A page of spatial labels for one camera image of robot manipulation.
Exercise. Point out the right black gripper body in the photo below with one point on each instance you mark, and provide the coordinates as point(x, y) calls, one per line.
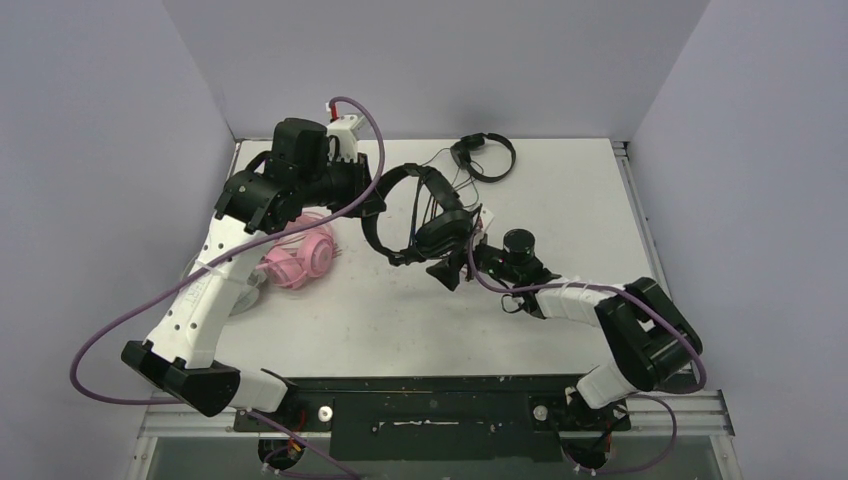
point(468, 266)

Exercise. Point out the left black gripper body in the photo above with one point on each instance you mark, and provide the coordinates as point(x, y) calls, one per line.
point(342, 183)

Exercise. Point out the pink headset with cable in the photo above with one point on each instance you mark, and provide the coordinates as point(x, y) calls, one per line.
point(295, 260)

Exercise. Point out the white grey gaming headset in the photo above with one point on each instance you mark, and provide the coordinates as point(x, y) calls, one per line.
point(246, 294)

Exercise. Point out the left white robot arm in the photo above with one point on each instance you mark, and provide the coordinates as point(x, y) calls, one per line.
point(307, 165)

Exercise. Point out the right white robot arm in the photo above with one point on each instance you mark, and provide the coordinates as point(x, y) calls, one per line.
point(648, 337)

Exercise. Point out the small black on-ear headphones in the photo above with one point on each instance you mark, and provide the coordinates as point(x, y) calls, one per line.
point(469, 151)

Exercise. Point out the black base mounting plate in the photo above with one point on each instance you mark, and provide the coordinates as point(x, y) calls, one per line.
point(460, 418)

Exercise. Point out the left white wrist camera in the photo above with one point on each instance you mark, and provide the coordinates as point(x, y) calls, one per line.
point(343, 136)

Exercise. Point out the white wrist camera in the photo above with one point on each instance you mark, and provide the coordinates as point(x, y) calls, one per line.
point(484, 219)
point(343, 136)

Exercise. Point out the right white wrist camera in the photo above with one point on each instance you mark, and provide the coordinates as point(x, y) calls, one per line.
point(484, 219)

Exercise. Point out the aluminium frame rail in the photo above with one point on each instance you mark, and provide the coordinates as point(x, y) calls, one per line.
point(671, 437)

